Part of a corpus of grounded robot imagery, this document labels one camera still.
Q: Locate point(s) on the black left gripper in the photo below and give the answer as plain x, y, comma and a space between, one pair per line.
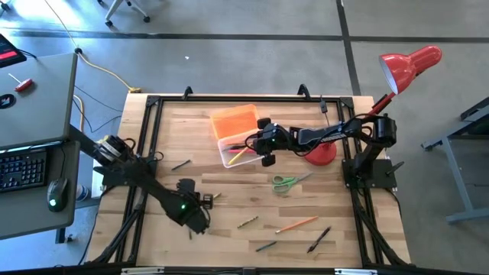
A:
187, 212

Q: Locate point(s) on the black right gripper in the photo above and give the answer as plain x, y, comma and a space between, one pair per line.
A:
273, 141

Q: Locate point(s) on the brown pencil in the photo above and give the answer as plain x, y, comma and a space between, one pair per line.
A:
217, 195

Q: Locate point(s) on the black pen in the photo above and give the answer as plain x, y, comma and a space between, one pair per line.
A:
319, 239
233, 146

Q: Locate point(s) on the pink marker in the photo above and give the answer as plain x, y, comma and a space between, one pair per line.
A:
234, 151

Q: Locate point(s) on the orange pencil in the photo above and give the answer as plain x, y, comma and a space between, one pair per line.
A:
296, 225

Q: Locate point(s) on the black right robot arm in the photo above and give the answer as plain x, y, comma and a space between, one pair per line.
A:
324, 135

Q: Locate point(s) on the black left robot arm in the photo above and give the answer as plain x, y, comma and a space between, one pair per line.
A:
145, 179

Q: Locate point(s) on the clear pencil box orange lid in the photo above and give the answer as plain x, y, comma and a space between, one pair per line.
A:
233, 122

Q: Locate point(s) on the dark grey pencil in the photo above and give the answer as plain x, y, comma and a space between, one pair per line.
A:
180, 165

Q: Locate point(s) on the short dark pencil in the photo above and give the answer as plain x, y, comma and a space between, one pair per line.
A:
190, 233

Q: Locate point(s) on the blue white cup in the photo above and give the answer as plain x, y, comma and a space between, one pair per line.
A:
81, 193

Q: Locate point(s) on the black computer mouse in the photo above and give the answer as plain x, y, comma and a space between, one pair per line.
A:
57, 193

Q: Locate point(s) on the grey desk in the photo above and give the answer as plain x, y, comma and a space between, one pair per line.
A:
38, 217

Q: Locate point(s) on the grey raised desk platform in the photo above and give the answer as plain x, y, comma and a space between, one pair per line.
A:
42, 114

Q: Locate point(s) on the black keyboard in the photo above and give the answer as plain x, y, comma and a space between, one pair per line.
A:
21, 170

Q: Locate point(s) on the grey metal table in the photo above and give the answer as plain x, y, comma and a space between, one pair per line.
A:
455, 173

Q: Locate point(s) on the white office chair base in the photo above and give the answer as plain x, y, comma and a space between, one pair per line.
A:
114, 9

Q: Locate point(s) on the round black logo sticker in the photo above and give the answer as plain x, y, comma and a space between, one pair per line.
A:
7, 101

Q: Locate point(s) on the black tablet red screen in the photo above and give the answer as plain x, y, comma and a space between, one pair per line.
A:
7, 53

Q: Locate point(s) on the silver bracket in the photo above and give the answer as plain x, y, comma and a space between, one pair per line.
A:
355, 271
141, 270

